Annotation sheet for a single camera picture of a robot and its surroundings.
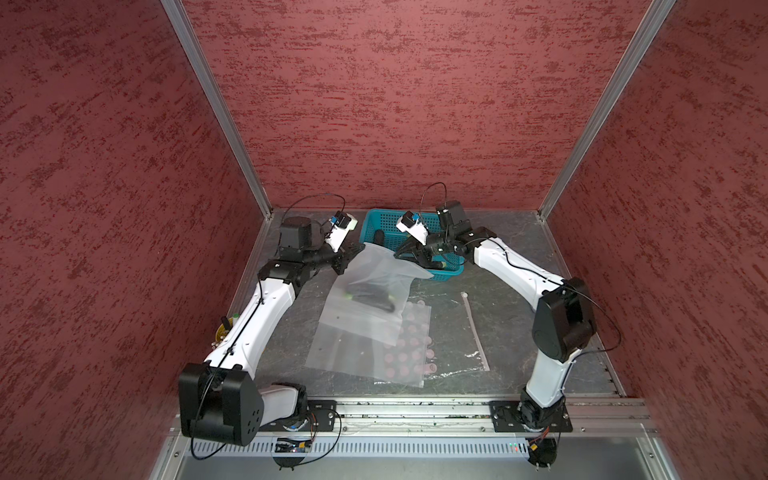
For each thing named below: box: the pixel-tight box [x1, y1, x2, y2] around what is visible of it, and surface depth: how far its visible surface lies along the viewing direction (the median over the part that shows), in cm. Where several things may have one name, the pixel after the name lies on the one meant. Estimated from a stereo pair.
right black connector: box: [526, 437, 557, 472], surface depth 72 cm
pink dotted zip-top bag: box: [373, 300, 437, 388], surface depth 87 cm
